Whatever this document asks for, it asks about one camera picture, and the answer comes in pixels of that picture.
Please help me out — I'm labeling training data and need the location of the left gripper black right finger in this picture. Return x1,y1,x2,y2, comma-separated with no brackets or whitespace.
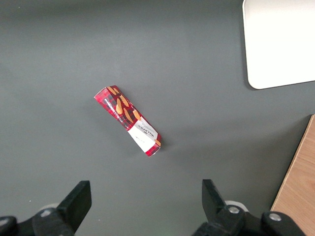
194,179,261,236

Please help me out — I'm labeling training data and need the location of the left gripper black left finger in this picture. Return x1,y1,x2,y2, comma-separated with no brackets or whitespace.
31,180,92,236

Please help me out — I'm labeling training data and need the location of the red cookie box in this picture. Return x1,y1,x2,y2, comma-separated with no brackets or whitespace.
93,85,163,157

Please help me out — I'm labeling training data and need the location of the white plastic tray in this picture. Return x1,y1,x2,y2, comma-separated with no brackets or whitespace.
242,0,315,90

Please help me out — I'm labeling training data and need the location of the wooden drawer cabinet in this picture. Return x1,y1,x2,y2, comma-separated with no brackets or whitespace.
270,114,315,236

